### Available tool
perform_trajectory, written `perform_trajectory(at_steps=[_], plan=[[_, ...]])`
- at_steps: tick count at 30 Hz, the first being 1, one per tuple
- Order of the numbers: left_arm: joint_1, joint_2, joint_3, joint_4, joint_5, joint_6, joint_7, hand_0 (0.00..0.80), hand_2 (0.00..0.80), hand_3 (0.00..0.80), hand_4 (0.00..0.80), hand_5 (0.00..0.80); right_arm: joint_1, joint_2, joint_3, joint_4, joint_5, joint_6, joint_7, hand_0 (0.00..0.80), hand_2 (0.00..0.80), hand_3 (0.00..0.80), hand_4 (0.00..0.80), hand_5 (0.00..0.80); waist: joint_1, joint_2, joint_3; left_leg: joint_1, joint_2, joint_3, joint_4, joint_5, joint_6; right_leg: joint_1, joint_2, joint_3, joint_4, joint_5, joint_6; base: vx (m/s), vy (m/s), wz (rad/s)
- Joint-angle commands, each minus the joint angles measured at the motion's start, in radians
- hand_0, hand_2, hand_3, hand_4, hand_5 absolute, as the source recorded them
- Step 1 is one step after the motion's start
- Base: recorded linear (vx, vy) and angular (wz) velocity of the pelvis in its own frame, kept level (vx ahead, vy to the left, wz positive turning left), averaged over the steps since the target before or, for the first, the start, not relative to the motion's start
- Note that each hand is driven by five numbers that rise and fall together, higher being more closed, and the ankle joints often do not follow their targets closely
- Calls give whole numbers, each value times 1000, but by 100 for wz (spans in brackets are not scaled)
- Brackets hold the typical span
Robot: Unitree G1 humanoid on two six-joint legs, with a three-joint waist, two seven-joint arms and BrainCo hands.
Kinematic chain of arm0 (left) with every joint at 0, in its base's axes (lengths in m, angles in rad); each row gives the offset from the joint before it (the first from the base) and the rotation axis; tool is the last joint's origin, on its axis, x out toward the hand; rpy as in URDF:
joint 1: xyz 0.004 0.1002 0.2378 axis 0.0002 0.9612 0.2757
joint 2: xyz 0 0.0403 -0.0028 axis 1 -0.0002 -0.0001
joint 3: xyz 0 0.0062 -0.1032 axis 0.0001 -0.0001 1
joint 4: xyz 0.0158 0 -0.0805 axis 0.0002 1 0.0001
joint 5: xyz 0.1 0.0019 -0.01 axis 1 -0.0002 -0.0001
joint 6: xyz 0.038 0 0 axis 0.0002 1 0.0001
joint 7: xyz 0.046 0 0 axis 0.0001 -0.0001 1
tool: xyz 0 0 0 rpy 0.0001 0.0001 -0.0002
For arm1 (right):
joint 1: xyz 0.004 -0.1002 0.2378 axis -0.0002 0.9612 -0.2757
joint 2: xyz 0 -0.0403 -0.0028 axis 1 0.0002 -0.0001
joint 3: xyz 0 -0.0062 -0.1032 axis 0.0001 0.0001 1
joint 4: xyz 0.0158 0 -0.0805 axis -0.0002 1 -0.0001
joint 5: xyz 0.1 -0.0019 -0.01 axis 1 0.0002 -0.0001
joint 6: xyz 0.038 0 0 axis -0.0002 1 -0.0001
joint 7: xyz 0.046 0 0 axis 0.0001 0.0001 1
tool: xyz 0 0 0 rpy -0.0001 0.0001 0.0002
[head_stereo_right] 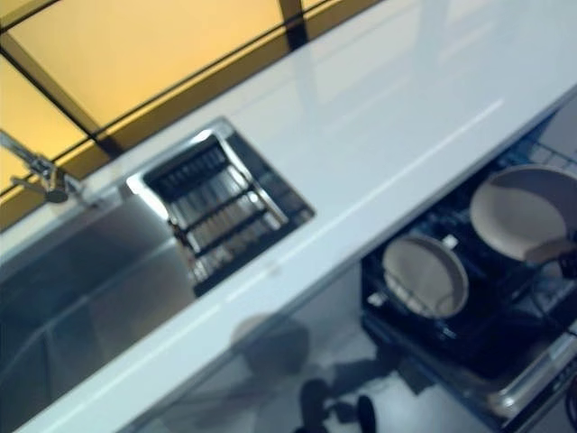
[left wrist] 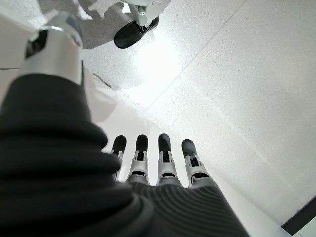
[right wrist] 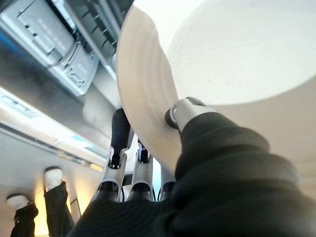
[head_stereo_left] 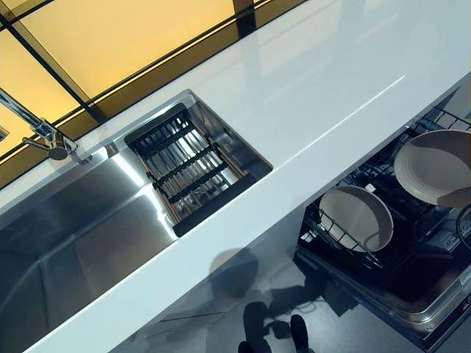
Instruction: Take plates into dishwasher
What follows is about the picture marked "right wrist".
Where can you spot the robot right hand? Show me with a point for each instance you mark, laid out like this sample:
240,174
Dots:
222,185

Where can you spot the cream round plate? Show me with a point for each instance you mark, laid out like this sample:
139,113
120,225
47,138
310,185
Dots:
222,49

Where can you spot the person dark trousers white shoes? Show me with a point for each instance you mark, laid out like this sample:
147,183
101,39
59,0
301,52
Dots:
56,205

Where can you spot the grey detergent dispenser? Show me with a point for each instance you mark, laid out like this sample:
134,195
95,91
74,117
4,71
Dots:
49,49

